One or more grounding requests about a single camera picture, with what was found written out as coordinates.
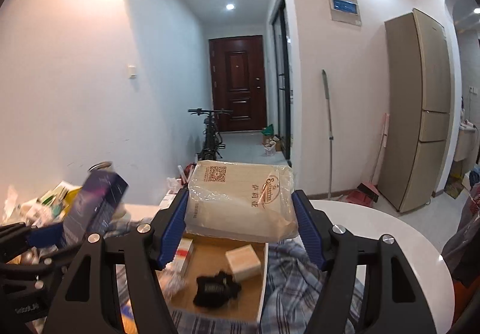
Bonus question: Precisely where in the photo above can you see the beige refrigerator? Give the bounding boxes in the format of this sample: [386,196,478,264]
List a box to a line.
[377,9,451,213]

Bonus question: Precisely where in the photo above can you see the white tall tumbler cup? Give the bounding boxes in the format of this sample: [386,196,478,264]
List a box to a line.
[89,161,114,173]

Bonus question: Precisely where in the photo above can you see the small beige square box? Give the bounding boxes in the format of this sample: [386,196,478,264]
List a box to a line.
[224,244,261,282]

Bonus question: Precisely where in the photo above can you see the open cardboard tray box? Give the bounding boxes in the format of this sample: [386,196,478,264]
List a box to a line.
[157,231,270,325]

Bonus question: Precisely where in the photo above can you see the bagged beige roll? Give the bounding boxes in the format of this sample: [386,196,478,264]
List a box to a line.
[156,263,187,301]

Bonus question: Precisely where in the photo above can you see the black bicycle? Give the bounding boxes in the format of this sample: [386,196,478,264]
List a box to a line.
[188,108,233,161]

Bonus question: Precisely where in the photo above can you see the blue plaid shirt cloth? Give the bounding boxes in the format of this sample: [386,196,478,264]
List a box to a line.
[105,221,364,333]

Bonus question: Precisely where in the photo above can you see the white red medicine box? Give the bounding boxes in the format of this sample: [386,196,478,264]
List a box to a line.
[172,238,194,275]

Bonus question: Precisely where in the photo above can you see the black fuzzy pouch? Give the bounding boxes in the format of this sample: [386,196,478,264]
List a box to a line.
[193,271,242,310]

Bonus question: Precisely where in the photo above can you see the black framed glass door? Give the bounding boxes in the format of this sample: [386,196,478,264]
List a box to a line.
[271,0,291,165]

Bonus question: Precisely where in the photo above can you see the white wall switch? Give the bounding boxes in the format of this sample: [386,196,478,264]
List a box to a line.
[128,65,137,79]

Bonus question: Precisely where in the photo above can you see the boxes on hallway floor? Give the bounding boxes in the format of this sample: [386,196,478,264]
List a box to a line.
[261,124,287,156]

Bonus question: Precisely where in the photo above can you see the white tissue pack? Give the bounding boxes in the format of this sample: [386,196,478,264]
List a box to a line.
[185,161,299,243]

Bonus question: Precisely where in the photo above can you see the white washbasin cabinet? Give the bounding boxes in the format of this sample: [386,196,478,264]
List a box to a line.
[453,122,477,162]

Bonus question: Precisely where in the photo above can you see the dark red entrance door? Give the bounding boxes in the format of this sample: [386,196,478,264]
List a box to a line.
[208,35,267,132]

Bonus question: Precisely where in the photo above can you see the dark purple box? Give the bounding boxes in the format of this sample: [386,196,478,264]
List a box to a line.
[61,170,128,246]

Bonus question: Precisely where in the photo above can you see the pink broom and dustpan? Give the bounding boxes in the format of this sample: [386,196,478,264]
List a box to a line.
[344,113,390,207]

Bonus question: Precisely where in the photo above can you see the bags on floor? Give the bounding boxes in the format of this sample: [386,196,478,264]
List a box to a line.
[160,163,196,210]

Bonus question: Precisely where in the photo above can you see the yellow plastic bin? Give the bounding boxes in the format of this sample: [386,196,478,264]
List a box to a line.
[63,186,81,206]

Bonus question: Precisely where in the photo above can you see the wall electrical panel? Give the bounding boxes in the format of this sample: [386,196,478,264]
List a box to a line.
[329,0,362,26]

